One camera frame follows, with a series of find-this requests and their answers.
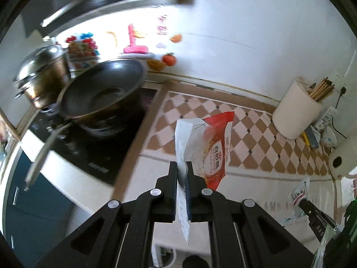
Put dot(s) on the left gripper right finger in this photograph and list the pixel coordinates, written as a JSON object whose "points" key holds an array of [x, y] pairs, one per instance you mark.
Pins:
{"points": [[241, 234]]}

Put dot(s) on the white power strip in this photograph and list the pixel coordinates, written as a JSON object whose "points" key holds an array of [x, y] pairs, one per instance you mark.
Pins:
{"points": [[326, 119]]}

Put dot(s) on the checkered table mat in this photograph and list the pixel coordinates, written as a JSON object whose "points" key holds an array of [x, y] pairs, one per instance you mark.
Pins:
{"points": [[264, 165]]}

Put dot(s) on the black wok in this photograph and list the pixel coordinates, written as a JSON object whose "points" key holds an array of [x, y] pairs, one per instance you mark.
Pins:
{"points": [[96, 94]]}

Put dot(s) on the wooden chopsticks bundle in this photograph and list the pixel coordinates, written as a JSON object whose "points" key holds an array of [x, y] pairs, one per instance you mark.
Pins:
{"points": [[322, 90]]}

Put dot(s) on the steel lidded pot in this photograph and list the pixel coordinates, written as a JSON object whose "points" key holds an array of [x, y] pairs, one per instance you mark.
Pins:
{"points": [[42, 76]]}

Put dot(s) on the black gas stove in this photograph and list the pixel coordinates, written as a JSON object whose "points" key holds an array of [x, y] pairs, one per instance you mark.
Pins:
{"points": [[97, 150]]}

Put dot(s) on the white round trash bin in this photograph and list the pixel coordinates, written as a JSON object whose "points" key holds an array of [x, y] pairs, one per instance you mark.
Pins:
{"points": [[163, 257]]}

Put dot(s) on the pink wall decoration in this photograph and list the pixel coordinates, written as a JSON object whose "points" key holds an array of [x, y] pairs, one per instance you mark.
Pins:
{"points": [[133, 47]]}

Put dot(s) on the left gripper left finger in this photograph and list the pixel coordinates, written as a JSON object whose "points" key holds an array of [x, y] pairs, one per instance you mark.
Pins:
{"points": [[118, 234]]}

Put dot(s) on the blue kitchen cabinet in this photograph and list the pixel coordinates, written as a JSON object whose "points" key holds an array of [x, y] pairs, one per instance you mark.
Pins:
{"points": [[35, 220]]}

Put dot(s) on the red white plastic bag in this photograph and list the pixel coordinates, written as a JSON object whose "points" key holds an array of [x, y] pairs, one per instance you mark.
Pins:
{"points": [[206, 144]]}

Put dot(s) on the white wrapper with label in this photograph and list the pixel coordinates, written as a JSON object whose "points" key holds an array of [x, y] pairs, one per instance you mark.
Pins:
{"points": [[296, 195]]}

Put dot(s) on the green glass bottle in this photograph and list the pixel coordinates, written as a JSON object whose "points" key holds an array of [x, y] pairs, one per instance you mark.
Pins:
{"points": [[339, 250]]}

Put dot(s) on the orange tomato decoration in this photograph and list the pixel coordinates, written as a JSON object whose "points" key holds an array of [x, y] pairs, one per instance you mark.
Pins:
{"points": [[169, 59]]}

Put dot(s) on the white utensil holder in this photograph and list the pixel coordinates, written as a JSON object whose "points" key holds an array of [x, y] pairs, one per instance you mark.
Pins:
{"points": [[296, 111]]}

